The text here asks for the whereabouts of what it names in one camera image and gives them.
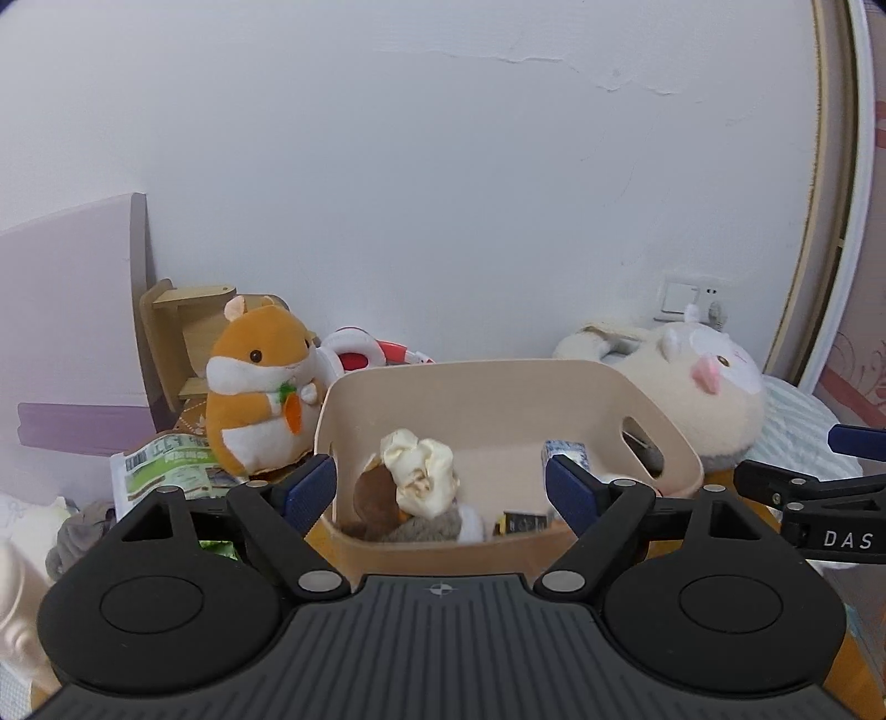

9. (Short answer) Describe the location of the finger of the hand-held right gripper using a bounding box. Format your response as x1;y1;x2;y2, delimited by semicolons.
733;460;886;515
827;423;886;459

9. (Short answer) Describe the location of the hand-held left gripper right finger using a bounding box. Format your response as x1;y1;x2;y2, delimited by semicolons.
538;453;785;598

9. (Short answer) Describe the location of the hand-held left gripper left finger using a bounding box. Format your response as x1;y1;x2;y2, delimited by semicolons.
97;453;352;602

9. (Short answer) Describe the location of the blue and white patterned box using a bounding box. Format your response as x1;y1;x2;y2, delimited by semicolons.
540;439;590;473

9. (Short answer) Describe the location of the long black box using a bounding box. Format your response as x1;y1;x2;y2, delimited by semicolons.
494;510;555;539

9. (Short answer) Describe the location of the round brown plush toy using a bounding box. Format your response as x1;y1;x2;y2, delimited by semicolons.
352;458;404;539

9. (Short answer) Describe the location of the small cream plush toy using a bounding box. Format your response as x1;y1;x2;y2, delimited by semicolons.
379;428;461;522

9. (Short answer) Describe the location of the grey hedgehog plush toy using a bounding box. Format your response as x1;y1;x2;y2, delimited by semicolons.
374;507;463;545

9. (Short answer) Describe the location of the beige plastic container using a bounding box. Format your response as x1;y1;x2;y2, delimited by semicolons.
314;357;706;589

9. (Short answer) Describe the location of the striped light blue blanket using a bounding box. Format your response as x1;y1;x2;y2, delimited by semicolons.
758;374;886;489

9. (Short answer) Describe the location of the cream rabbit plush cushion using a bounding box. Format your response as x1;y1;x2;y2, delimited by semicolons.
552;319;769;480

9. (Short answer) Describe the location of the orange hamster plush toy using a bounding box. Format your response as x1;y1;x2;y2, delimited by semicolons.
205;295;331;479

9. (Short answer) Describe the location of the brown patterned packet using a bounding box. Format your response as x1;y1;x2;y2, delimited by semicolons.
169;397;213;441

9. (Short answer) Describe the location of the green snack packet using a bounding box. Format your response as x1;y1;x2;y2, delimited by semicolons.
109;434;238;563

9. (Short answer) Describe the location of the red and white plastic toy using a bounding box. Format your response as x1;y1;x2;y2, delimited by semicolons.
320;327;437;379

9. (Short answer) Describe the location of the small wooden stand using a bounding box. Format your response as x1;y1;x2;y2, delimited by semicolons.
138;278;237;431

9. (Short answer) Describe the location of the grey cloth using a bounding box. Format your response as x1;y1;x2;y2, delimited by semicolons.
44;499;119;584

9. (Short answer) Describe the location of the white cloth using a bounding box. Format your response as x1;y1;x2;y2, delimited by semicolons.
0;493;71;549

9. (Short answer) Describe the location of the lilac and white board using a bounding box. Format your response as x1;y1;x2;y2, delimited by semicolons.
0;193;168;501

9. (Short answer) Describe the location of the shiny cream object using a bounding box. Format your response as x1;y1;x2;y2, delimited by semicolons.
0;539;61;697

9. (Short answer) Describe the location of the white wall socket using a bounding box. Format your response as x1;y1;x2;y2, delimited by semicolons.
696;279;730;328

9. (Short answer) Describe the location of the white wall switch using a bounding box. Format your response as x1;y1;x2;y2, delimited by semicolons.
653;272;700;324

